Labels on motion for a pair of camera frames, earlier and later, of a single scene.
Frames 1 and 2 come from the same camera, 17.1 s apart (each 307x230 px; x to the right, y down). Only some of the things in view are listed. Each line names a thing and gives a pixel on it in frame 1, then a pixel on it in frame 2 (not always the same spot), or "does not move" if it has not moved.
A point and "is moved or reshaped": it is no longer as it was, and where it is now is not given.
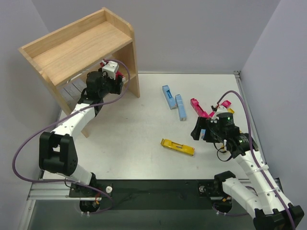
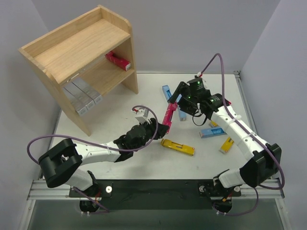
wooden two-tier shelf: (64, 57) does not move
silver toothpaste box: (71, 89) does not move
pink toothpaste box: (198, 109) is moved or reshaped
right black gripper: (206, 129) → (183, 96)
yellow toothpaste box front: (183, 149) does not move
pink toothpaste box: (119, 73) → (116, 60)
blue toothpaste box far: (169, 97) does not move
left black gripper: (119, 84) → (153, 127)
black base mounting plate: (150, 194) does not move
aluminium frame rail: (49, 190) does not move
